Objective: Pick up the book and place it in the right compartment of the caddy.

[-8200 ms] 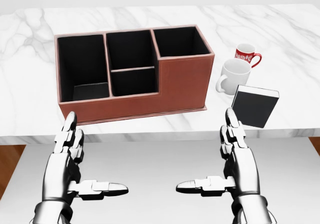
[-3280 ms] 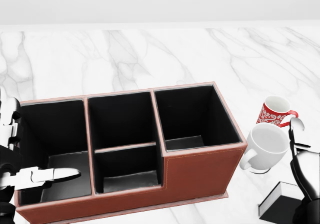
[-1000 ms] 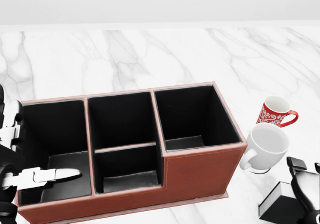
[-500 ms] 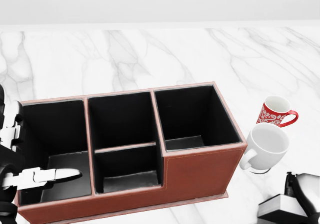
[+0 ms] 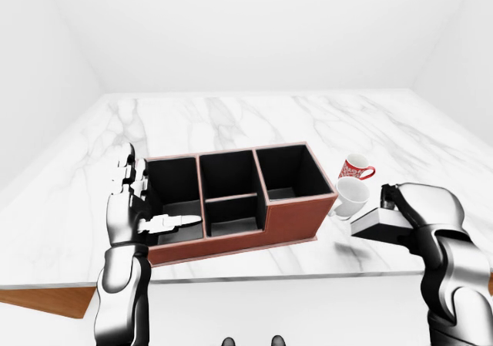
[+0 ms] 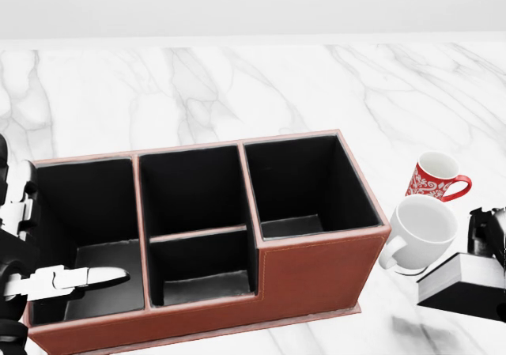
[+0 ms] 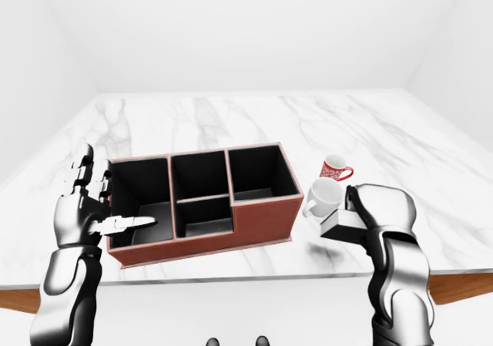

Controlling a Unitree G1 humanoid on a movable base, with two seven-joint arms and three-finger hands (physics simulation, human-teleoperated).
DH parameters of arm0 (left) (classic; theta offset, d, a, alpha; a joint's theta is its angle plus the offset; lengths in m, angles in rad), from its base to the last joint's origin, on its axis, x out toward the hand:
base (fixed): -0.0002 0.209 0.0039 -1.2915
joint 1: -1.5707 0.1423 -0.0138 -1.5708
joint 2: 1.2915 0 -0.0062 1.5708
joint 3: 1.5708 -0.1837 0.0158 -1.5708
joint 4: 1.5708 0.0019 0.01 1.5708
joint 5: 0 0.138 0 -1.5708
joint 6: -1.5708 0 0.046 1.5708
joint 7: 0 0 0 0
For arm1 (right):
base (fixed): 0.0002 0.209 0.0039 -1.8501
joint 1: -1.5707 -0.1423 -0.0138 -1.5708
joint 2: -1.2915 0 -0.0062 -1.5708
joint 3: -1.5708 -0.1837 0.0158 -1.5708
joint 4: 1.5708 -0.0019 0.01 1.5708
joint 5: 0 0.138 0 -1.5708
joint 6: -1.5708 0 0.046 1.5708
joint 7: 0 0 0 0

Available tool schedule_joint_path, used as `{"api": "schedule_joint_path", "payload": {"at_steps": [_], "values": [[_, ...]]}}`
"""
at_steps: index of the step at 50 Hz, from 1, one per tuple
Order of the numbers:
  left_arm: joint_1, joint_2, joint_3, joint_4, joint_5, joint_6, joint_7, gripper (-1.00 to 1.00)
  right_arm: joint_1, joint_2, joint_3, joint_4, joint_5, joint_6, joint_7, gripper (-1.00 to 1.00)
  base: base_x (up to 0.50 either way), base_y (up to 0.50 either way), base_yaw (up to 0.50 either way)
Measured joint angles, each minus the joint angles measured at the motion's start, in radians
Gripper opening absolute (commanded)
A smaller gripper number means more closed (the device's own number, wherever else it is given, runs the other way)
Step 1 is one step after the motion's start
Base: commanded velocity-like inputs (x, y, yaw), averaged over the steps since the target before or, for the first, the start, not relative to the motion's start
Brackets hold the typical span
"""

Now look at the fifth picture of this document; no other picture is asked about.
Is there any silver black robot right hand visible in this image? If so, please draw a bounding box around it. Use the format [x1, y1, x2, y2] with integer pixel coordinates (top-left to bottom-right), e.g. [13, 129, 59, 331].
[379, 182, 468, 257]

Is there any silver black robot left hand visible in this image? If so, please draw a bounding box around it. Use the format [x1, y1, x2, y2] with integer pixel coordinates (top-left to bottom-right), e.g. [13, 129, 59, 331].
[105, 143, 203, 249]

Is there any black white book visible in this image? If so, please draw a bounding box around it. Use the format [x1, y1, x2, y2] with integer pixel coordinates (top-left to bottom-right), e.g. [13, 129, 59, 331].
[350, 206, 416, 247]

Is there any red-brown desk caddy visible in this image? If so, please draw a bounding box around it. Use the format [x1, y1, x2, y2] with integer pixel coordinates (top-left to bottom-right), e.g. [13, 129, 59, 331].
[144, 140, 340, 267]

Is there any white mug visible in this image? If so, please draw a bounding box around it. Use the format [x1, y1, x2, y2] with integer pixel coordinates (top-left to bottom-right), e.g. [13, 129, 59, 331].
[327, 176, 371, 221]

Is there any red patterned mug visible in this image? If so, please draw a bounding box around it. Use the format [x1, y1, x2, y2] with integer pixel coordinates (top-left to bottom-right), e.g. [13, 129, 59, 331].
[337, 153, 376, 182]

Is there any brown wooden panel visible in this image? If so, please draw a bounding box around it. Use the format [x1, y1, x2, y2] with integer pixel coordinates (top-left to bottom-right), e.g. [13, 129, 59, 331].
[0, 285, 97, 320]

